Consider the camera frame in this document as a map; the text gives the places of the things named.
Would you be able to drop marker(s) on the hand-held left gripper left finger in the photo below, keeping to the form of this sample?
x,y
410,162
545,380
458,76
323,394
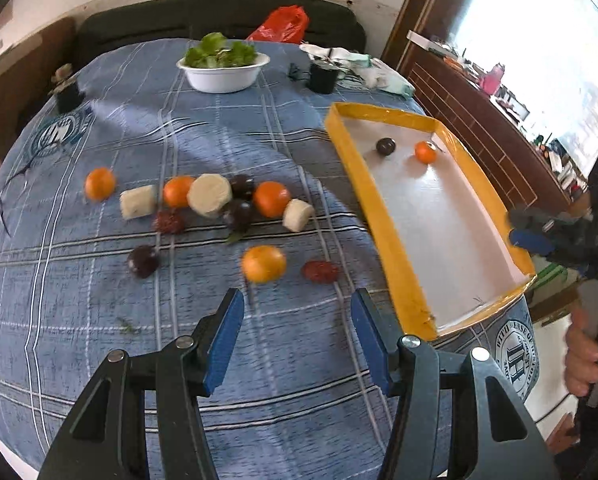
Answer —
x,y
224,345

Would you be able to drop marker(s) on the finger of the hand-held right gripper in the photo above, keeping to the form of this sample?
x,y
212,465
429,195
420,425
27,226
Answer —
x,y
526,218
531,242

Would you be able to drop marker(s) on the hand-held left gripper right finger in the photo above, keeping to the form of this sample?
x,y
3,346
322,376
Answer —
x,y
371,345

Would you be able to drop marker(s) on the yellow cardboard tray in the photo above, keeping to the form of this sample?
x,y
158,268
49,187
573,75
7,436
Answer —
x,y
444,220

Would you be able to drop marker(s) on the red jujube date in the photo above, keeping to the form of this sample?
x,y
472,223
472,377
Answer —
x,y
169,221
320,270

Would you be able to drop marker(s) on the orange mandarin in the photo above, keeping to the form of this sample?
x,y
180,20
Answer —
x,y
425,152
263,263
271,199
179,191
99,184

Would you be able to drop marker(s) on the green leaf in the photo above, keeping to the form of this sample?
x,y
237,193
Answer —
x,y
234,238

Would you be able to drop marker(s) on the dark purple plum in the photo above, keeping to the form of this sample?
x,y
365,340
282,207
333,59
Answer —
x,y
242,186
143,261
237,213
385,146

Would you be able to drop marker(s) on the large pale sugarcane chunk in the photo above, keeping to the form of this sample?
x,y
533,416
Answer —
x,y
209,195

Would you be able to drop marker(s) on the medium pale sugarcane chunk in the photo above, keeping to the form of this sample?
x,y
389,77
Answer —
x,y
138,201

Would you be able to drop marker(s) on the person's right hand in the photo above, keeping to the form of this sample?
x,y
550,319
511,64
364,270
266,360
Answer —
x,y
581,355

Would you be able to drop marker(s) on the framed plant picture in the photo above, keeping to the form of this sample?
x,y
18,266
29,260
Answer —
x,y
554,302

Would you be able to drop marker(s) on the small green leaf scrap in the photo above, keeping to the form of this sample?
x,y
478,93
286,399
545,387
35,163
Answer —
x,y
127,328

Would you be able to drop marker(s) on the assorted small windowsill items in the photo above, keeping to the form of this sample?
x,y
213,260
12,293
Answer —
x,y
514,105

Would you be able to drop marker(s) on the brown tiled window ledge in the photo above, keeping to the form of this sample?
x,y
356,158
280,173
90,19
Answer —
x,y
459,95

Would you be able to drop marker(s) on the pink bottle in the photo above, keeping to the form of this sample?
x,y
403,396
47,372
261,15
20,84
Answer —
x,y
494,77

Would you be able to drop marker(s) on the white crumpled cloth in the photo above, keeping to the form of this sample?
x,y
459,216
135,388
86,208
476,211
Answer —
x,y
389,80

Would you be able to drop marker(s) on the person's blue jeans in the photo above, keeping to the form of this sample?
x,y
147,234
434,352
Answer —
x,y
589,440

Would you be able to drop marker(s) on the blue plaid blanket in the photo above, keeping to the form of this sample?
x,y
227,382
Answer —
x,y
289,125

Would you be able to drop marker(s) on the black cup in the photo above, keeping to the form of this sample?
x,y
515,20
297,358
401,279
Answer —
x,y
324,80

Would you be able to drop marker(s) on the thin-framed eyeglasses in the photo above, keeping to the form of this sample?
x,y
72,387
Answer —
x,y
16,177

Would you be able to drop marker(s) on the white bowl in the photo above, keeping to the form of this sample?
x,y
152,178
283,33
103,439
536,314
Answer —
x,y
223,77

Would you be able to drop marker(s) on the small black charger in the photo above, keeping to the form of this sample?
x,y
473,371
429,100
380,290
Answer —
x,y
295,72

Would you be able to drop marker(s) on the green lettuce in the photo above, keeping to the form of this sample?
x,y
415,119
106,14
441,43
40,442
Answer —
x,y
221,52

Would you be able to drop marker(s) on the black jar with cork figure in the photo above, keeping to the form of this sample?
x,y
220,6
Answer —
x,y
66,92

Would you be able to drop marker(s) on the red plastic bag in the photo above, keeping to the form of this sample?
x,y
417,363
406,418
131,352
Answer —
x,y
281,25

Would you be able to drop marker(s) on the dark sofa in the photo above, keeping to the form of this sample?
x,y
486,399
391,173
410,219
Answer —
x,y
179,22

